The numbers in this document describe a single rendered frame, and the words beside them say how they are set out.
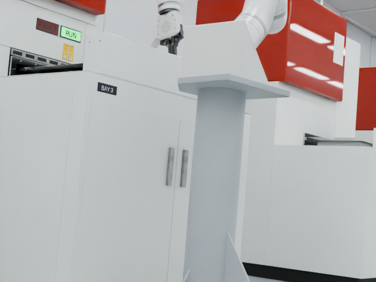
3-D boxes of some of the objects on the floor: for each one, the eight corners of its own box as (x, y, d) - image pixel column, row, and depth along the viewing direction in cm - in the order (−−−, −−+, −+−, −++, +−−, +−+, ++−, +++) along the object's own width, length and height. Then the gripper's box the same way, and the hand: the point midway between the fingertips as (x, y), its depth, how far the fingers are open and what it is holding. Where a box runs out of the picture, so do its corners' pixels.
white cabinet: (-54, 301, 255) (-30, 79, 262) (126, 288, 330) (141, 116, 337) (66, 333, 215) (91, 70, 222) (239, 310, 291) (254, 114, 298)
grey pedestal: (337, 354, 216) (353, 91, 223) (247, 371, 184) (269, 64, 191) (213, 324, 251) (230, 98, 258) (120, 334, 220) (142, 76, 227)
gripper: (191, 8, 266) (194, 53, 262) (160, 19, 274) (164, 64, 270) (178, 2, 260) (182, 49, 256) (147, 14, 268) (151, 60, 265)
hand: (172, 52), depth 264 cm, fingers closed
